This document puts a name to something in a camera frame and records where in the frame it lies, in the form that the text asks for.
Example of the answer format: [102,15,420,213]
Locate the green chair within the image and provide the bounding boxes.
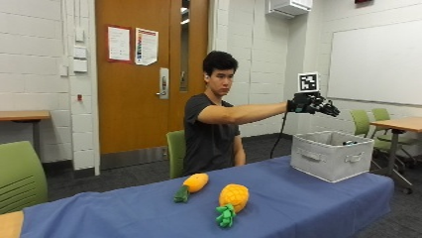
[370,107,419,167]
[165,129,187,179]
[0,140,49,215]
[350,109,396,167]

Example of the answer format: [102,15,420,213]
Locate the white marker cube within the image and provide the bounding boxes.
[296,71,320,94]

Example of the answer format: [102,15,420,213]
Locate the grey fabric storage bin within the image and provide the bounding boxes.
[288,130,375,183]

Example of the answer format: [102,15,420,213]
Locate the whiteboard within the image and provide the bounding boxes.
[326,20,422,107]

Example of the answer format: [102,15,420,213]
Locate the wooden table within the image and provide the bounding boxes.
[368,116,422,195]
[0,109,53,160]

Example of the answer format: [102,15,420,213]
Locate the the person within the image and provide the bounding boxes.
[182,50,342,178]

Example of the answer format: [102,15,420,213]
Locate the orange plush pineapple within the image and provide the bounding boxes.
[213,183,250,229]

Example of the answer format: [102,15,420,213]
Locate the blue tablecloth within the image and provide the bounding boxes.
[18,155,395,238]

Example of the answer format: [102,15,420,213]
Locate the orange plush carrot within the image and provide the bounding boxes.
[173,173,211,204]

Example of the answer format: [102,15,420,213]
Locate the wooden door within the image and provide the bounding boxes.
[93,0,211,156]

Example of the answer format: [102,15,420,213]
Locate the colourful paper poster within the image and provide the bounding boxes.
[134,27,159,66]

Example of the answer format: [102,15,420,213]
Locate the white paper notice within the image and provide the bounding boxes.
[106,25,131,62]

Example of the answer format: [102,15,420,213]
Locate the black glove cable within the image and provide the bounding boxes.
[268,111,290,160]

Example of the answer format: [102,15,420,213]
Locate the white wall unit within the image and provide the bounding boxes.
[264,0,314,19]

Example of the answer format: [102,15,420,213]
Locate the silver door handle plate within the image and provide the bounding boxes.
[155,66,170,100]

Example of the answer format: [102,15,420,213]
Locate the white wall switch boxes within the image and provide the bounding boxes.
[70,28,89,73]

